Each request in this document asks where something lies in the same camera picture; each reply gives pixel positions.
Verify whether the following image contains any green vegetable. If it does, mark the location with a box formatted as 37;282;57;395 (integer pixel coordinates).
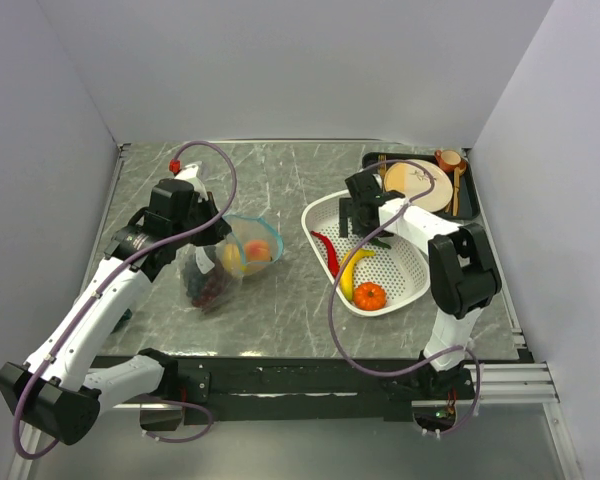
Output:
369;238;391;249

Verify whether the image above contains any white perforated plastic basket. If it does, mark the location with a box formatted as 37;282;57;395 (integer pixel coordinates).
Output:
301;190;430;318

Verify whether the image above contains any yellow banana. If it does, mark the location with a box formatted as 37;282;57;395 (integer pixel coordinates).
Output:
339;249;375;302

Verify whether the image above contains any yellow pear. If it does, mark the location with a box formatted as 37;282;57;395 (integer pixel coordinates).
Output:
221;243;245;277

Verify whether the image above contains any clear zip top bag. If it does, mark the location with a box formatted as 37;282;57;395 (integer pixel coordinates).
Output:
179;214;284;312

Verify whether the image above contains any red grape bunch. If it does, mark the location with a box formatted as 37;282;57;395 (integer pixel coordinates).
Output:
187;270;234;309

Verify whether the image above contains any small orange pumpkin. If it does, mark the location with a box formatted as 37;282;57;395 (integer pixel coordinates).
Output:
353;282;387;311

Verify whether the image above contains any orange peach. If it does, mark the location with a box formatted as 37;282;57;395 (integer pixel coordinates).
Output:
244;239;273;263

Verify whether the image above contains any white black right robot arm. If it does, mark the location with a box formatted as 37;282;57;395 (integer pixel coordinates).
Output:
332;170;502;398

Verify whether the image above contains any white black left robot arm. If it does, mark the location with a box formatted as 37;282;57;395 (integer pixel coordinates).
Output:
0;174;231;459

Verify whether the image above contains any beige plate with branch pattern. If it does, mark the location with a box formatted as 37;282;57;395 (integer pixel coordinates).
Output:
384;160;454;213

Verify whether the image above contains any gold fork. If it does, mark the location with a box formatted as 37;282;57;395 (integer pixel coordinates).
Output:
377;155;387;177

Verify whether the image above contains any red chili pepper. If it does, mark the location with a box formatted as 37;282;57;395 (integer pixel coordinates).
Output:
310;231;340;278

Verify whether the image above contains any small orange cup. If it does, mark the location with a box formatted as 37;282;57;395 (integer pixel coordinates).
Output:
434;150;466;173

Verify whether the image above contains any black rectangular tray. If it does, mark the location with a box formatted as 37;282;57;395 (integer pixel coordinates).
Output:
361;152;480;221

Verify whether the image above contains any wooden knife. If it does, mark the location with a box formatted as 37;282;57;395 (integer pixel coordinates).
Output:
452;167;465;216

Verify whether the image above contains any dark green mug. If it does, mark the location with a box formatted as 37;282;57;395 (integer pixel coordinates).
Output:
119;309;133;324

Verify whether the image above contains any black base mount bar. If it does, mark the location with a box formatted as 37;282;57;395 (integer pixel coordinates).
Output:
131;356;480;425

